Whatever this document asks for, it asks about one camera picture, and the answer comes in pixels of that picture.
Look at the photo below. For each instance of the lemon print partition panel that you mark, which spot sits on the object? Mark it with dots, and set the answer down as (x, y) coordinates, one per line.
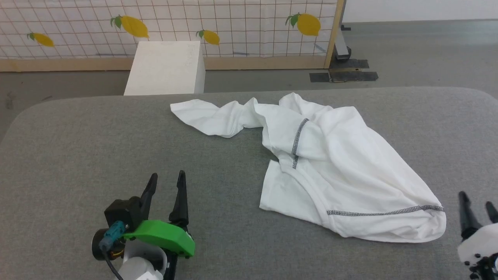
(233, 15)

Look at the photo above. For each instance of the grey metal partition brace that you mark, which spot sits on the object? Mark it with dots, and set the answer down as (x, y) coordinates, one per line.
(341, 48)

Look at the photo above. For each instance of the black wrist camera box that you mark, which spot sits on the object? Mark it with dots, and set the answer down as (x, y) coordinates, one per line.
(122, 213)

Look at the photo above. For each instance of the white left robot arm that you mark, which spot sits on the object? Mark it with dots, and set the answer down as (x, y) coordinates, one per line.
(140, 268)

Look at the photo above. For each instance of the white long-sleeve garment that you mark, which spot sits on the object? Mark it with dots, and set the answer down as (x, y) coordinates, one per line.
(342, 167)

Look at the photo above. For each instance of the white rectangular box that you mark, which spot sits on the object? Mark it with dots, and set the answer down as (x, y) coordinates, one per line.
(163, 66)

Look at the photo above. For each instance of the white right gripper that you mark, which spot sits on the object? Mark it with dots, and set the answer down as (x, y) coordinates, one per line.
(480, 243)

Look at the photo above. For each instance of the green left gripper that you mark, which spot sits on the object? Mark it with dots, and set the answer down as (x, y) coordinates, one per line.
(163, 233)

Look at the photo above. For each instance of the black floor plate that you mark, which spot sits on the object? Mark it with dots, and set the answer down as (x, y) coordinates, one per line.
(350, 74)

